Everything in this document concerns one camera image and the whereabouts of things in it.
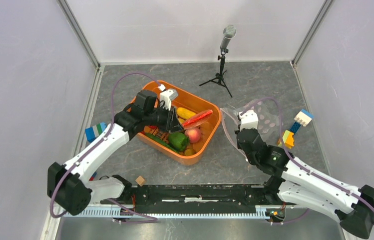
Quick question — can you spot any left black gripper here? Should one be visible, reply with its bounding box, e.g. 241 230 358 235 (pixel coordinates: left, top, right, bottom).
144 103 184 134

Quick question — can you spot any yellow toy corn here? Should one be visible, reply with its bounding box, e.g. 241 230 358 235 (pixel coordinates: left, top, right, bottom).
176 107 196 120

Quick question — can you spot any pink toy peach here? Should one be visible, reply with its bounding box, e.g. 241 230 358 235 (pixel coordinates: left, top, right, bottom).
184 127 201 144

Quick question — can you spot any orange plastic basket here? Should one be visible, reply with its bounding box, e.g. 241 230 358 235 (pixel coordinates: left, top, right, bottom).
136 80 221 166

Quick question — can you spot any clear pink-dotted zip bag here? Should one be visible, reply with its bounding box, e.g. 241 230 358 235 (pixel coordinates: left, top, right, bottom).
220 99 280 157

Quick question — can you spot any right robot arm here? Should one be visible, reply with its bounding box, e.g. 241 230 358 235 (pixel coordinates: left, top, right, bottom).
235 128 374 240

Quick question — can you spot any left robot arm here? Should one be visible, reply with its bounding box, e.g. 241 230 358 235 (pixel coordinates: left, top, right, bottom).
47 88 184 218

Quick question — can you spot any green toy bell pepper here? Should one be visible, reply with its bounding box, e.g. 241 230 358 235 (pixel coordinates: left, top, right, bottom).
167 132 190 152

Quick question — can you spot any green toy cucumber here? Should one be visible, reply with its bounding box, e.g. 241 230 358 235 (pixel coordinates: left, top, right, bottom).
144 133 178 153

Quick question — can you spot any olive toy fruit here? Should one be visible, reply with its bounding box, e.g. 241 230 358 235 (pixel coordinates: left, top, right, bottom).
184 148 196 156

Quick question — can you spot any blue white toy brick stack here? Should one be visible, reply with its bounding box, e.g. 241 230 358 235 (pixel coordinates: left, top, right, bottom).
289 109 314 134

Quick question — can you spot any small wooden cube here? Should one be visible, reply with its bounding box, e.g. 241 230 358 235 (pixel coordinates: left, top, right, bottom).
135 176 146 186

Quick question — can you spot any blue green striped brick stack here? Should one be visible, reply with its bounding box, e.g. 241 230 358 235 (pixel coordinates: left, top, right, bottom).
84 122 107 143

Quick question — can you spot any microphone on black tripod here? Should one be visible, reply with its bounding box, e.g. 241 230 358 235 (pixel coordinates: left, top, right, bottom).
199 24 237 98

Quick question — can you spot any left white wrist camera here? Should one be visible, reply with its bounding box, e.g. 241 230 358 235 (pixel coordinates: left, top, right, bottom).
159 88 178 110

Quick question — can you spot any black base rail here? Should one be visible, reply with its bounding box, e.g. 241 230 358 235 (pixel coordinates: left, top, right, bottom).
117 184 284 214

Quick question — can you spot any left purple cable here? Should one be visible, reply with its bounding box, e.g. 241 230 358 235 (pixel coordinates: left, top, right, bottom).
49 72 166 220

